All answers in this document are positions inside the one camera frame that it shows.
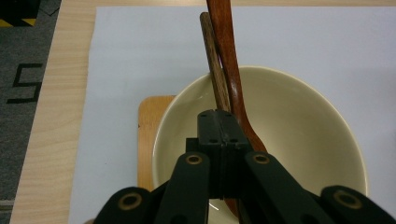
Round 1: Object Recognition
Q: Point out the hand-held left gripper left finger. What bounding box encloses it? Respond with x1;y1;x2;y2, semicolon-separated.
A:
186;109;224;200

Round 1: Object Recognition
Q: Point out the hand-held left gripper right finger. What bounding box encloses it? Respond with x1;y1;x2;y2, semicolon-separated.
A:
221;110;250;200

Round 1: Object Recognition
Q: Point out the wooden coaster with cutout pattern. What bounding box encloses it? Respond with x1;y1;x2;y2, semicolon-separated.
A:
137;95;177;192

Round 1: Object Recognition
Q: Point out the cream ceramic bowl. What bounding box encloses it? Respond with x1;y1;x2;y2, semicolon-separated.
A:
151;65;369;224

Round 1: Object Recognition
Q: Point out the brown wooden chopstick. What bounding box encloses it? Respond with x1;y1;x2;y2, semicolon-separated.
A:
199;11;233;114

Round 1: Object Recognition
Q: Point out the reddish brown wooden spoon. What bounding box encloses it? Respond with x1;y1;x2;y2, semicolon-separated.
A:
205;0;269;219

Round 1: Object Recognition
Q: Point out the white table mat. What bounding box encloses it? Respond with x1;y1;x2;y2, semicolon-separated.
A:
67;6;396;224

